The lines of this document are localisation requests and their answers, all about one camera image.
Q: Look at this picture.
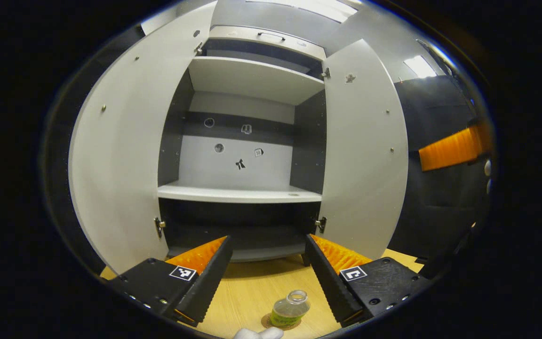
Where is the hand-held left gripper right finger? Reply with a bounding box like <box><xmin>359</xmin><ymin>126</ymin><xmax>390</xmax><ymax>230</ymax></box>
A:
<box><xmin>304</xmin><ymin>234</ymin><xmax>434</xmax><ymax>328</ymax></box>

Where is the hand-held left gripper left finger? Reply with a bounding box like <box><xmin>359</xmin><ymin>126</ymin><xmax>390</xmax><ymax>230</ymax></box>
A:
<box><xmin>109</xmin><ymin>235</ymin><xmax>234</xmax><ymax>328</ymax></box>

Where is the green label clear bottle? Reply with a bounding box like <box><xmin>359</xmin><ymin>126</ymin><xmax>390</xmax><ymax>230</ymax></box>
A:
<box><xmin>270</xmin><ymin>290</ymin><xmax>311</xmax><ymax>328</ymax></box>

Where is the round brown coaster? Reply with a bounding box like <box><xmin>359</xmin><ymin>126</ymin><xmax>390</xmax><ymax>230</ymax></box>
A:
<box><xmin>261</xmin><ymin>313</ymin><xmax>302</xmax><ymax>330</ymax></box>

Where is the white cabinet door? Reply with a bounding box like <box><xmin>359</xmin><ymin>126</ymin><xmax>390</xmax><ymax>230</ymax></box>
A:
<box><xmin>68</xmin><ymin>0</ymin><xmax>218</xmax><ymax>275</ymax></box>
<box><xmin>320</xmin><ymin>39</ymin><xmax>409</xmax><ymax>260</ymax></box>

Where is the small ceiling light panel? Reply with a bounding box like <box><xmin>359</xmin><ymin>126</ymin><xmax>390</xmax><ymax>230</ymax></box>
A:
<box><xmin>403</xmin><ymin>56</ymin><xmax>437</xmax><ymax>79</ymax></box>

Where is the large ceiling light panel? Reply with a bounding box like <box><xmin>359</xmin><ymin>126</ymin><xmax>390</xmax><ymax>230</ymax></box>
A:
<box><xmin>247</xmin><ymin>0</ymin><xmax>361</xmax><ymax>23</ymax></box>

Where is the cabinet drawer with black handle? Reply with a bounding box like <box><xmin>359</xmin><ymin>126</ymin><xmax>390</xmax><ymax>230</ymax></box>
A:
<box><xmin>207</xmin><ymin>25</ymin><xmax>327</xmax><ymax>61</ymax></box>

